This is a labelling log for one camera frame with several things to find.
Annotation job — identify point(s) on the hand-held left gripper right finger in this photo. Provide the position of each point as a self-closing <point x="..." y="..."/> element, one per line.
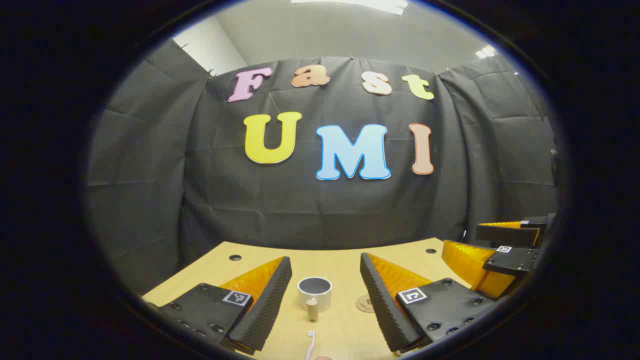
<point x="380" y="310"/>

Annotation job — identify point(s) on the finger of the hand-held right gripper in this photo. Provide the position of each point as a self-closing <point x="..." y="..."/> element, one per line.
<point x="512" y="260"/>
<point x="505" y="235"/>

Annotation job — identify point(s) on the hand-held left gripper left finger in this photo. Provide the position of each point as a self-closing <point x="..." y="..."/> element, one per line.
<point x="270" y="310"/>

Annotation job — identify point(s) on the round cork coaster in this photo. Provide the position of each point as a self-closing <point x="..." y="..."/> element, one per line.
<point x="364" y="304"/>

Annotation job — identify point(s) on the white toothbrush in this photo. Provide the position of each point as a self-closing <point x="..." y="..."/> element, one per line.
<point x="310" y="340"/>

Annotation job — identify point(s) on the light wooden desktop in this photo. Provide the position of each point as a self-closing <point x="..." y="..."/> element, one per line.
<point x="330" y="265"/>

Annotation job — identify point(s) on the black backdrop cloth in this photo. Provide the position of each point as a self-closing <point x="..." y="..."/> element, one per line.
<point x="300" y="210"/>

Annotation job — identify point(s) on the ceiling light panel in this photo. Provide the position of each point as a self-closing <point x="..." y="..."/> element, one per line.
<point x="486" y="51"/>

